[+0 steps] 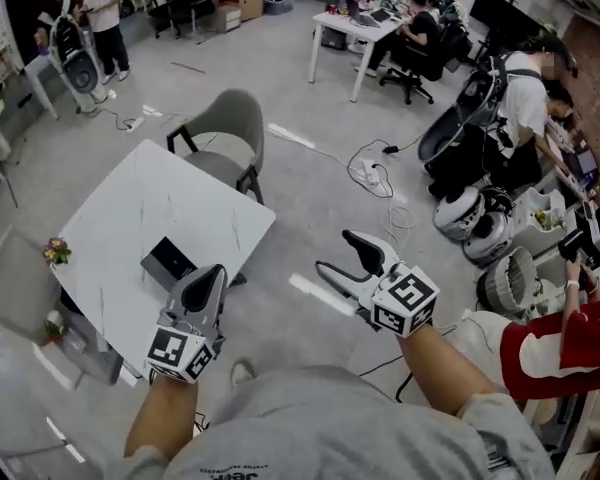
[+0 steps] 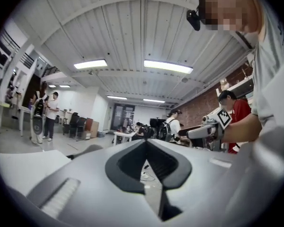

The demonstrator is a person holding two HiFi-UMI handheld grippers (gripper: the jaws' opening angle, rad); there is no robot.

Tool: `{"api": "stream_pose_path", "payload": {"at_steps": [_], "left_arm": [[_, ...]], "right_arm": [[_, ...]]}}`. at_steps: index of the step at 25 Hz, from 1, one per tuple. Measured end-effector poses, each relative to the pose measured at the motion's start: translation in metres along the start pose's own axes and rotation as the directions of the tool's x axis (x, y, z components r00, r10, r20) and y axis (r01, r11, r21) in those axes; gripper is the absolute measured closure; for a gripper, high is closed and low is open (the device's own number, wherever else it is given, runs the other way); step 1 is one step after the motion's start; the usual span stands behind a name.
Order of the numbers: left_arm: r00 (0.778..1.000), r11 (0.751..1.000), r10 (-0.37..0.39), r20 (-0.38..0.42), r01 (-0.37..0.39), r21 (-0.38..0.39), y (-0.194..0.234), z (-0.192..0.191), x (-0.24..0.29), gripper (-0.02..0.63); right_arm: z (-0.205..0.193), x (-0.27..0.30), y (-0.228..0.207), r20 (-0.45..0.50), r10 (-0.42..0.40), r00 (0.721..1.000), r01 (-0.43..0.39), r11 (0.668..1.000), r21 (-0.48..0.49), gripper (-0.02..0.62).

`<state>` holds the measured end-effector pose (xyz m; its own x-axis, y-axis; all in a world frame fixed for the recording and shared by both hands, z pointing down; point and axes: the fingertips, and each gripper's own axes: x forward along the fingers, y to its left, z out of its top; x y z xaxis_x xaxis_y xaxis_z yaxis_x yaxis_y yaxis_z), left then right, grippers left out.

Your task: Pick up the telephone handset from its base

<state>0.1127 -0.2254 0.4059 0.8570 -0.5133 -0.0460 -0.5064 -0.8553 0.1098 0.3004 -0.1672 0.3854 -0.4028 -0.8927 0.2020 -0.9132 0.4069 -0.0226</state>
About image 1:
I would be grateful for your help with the black and silver machine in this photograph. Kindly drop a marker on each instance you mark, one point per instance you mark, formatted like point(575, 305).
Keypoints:
point(597, 233)

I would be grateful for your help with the white drawer cabinet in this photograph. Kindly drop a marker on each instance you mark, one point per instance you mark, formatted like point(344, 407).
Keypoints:
point(228, 18)

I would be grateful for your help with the person's right forearm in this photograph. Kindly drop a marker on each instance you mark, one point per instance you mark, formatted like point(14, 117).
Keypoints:
point(440, 368)

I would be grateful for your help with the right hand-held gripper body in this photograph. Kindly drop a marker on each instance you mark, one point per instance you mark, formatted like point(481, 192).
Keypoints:
point(405, 303)

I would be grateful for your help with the white utility cart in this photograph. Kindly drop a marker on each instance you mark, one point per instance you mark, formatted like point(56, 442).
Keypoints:
point(535, 228)

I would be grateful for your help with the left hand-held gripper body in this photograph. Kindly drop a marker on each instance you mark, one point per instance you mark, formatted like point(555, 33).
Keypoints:
point(180, 353)

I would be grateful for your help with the white wall desk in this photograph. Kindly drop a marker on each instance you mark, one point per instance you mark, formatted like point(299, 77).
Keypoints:
point(562, 148)

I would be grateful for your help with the person's gray shirt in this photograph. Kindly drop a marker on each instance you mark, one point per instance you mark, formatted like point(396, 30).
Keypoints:
point(330, 428)

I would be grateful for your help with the gray upholstered chair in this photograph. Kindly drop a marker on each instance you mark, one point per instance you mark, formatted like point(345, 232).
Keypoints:
point(225, 138)

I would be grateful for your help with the large black screen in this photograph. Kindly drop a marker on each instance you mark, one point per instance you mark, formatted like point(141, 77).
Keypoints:
point(505, 10)

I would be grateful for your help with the person's shoe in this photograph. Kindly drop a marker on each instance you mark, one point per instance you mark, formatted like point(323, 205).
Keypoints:
point(242, 372)

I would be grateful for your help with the purple flower pot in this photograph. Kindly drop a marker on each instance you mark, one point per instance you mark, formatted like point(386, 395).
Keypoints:
point(56, 250)

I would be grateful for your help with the gray storage box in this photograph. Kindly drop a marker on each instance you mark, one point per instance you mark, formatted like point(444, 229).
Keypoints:
point(279, 5)

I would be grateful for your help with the gray backpack shell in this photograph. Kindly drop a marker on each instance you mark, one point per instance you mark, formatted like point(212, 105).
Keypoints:
point(460, 113)

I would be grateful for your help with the white ribbed basket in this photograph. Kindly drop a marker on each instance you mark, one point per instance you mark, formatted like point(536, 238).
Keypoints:
point(505, 280)

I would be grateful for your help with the black box device with cord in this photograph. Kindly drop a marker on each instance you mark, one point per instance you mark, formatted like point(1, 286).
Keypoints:
point(162, 268)

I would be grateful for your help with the white shell with round disc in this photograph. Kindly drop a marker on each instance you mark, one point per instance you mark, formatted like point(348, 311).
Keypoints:
point(80, 68)

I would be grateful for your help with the black swivel office chair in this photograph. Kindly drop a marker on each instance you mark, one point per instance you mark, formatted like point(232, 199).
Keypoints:
point(420, 68)

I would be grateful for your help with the red stick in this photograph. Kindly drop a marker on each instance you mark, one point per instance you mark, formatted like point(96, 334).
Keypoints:
point(187, 68)

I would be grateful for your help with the white power strip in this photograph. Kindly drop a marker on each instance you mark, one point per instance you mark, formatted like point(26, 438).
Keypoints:
point(135, 123)
point(369, 173)

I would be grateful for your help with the white office desk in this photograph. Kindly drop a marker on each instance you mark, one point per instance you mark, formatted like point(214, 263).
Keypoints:
point(350, 25)

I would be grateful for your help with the pale gray chair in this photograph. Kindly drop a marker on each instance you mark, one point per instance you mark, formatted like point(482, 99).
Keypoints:
point(15, 288)

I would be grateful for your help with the person's left forearm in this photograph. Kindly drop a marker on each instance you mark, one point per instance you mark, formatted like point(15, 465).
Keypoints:
point(162, 418)

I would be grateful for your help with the black handheld object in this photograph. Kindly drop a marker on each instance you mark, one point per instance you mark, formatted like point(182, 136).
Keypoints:
point(572, 245)

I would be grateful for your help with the red flower pot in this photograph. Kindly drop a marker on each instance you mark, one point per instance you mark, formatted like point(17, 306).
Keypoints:
point(55, 327)

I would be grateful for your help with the silver round shell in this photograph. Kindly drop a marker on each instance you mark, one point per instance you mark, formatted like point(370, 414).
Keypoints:
point(490, 233)
point(457, 213)

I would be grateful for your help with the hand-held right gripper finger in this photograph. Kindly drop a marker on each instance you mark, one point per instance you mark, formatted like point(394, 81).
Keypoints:
point(387, 258)
point(352, 288)

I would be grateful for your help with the open laptop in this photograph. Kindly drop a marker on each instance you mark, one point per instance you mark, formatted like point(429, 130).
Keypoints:
point(586, 162)
point(362, 17)

